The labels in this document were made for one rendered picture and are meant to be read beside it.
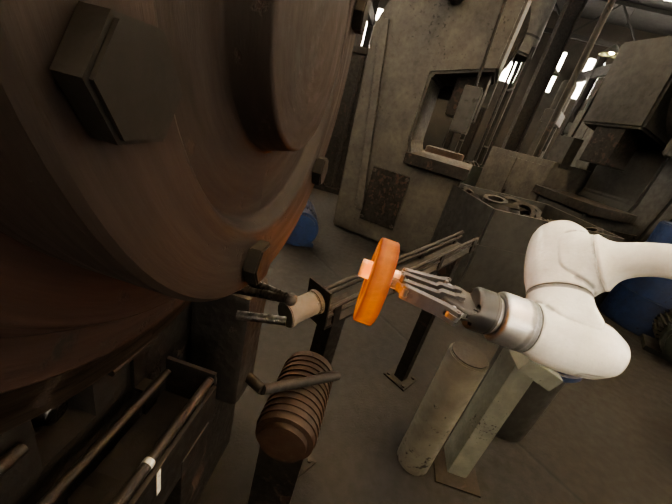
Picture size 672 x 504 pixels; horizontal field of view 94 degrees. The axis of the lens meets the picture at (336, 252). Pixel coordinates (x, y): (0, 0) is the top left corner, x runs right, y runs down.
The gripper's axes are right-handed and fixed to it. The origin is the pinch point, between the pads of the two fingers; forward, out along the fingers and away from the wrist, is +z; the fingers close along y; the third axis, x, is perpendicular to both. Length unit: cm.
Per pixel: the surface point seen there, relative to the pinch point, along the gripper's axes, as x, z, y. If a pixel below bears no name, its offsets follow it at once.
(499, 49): 89, -42, 223
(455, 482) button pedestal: -80, -56, 29
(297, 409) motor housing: -31.7, 5.4, -5.9
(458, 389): -39, -37, 26
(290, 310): -16.3, 13.7, 3.0
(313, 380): -28.2, 4.3, -0.8
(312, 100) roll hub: 23.3, 10.4, -31.3
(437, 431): -58, -39, 26
